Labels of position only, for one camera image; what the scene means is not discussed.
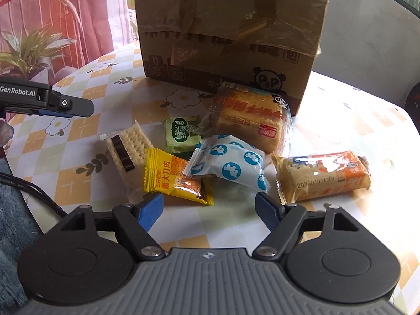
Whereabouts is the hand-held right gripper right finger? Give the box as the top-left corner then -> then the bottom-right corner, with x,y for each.
253,191 -> 360,259

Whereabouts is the sliced bread packet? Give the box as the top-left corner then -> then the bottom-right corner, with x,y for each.
197,82 -> 293,155

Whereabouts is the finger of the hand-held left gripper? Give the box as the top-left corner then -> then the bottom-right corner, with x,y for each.
37,91 -> 95,118

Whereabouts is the blue fleece cloth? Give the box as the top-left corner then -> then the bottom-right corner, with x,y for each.
0,156 -> 44,315

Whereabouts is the orange cake packet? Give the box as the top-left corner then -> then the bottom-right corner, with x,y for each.
271,150 -> 373,204

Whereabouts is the small light green packet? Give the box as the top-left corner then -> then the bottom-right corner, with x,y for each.
162,115 -> 203,154

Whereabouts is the chocolate cracker sandwich pack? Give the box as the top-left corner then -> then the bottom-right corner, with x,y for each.
99,121 -> 155,203

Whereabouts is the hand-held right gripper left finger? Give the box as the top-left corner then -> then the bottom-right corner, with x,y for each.
61,192 -> 166,259

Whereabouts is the black cable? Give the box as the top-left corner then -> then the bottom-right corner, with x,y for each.
0,172 -> 68,219

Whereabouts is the person's left hand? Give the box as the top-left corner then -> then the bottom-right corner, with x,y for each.
0,120 -> 14,148

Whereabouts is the white blue-spotted packet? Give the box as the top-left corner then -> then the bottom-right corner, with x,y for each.
184,134 -> 271,193

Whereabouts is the yellow snack packet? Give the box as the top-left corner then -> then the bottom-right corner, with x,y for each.
143,148 -> 215,207

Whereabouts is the brown cardboard box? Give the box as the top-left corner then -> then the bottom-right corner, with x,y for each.
133,0 -> 334,117

